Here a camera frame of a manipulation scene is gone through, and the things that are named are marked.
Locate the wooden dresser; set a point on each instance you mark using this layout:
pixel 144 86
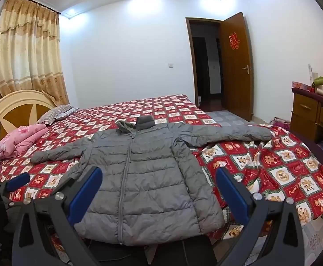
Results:
pixel 305 116

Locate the dark wooden door frame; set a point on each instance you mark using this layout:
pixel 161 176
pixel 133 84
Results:
pixel 190 61

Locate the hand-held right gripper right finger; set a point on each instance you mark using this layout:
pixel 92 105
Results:
pixel 230 196

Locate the pink quilt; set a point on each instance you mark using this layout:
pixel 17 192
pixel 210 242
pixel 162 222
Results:
pixel 20 141

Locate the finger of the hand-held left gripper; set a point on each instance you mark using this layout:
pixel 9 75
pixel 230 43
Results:
pixel 18 182

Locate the dark curtain rod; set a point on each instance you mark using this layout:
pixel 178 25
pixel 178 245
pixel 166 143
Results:
pixel 48 8

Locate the grey puffer jacket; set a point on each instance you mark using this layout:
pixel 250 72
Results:
pixel 150 177

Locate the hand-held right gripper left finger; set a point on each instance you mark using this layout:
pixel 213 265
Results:
pixel 85 195

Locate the green wrapped bundle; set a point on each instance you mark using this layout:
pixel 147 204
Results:
pixel 320 81

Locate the pink flat box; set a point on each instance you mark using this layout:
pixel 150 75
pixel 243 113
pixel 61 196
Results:
pixel 301 84

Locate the pink cloth heap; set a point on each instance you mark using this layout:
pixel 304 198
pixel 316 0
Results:
pixel 279 122

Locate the red checked bear print blanket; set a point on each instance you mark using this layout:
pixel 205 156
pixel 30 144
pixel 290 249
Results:
pixel 283 166

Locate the brown wooden door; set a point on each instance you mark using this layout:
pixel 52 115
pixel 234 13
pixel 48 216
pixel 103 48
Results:
pixel 236 88

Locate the grey striped pillow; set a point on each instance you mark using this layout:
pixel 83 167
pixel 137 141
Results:
pixel 55 114

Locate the beige patterned curtain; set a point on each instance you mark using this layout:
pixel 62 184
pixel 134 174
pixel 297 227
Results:
pixel 25 55

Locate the red paper door decoration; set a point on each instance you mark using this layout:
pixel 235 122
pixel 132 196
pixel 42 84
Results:
pixel 234 41

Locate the cream and brown headboard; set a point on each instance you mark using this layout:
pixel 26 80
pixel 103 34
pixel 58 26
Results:
pixel 14 110

